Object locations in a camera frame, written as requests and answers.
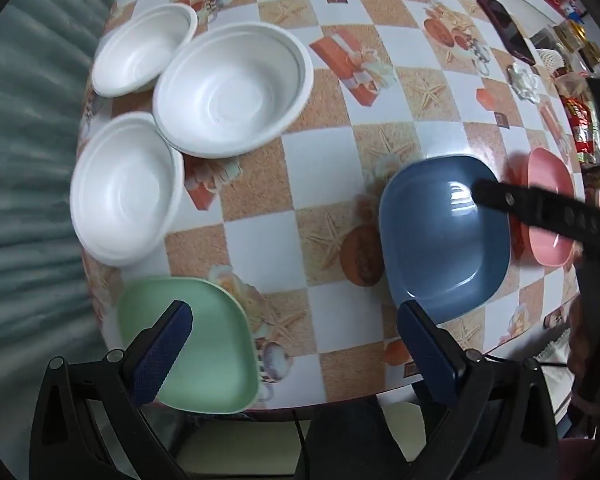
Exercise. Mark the gold wrapped snack packets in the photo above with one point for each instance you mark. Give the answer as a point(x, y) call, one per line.
point(577, 35)

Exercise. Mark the fruit in white foam net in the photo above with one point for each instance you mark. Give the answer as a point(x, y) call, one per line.
point(550, 59)

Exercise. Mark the cream stool seat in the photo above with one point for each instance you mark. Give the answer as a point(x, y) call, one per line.
point(240, 447)

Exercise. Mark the white foam bowl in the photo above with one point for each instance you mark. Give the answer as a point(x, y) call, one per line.
point(140, 55)
point(230, 95)
point(122, 195)

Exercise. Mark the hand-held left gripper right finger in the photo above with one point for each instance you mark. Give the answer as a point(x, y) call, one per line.
point(429, 355)

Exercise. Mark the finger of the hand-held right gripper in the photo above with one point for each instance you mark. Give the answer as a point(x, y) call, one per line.
point(530, 205)

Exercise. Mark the dark red phone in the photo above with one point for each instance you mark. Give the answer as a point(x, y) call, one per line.
point(502, 22)

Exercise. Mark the teal quilted cover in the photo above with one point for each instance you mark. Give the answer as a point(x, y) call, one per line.
point(30, 160)

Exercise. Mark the red snack packet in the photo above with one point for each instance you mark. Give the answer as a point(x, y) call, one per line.
point(580, 125)

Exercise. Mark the checkered printed tablecloth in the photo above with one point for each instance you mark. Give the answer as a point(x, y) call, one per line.
point(320, 170)

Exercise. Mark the pink plastic plate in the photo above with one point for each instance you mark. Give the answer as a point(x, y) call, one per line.
point(547, 170)

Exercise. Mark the blue plastic plate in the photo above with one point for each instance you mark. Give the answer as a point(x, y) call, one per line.
point(440, 250)

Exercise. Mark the green plastic plate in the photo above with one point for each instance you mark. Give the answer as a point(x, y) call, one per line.
point(215, 350)

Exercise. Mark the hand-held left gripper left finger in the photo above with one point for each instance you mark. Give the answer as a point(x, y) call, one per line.
point(166, 345)

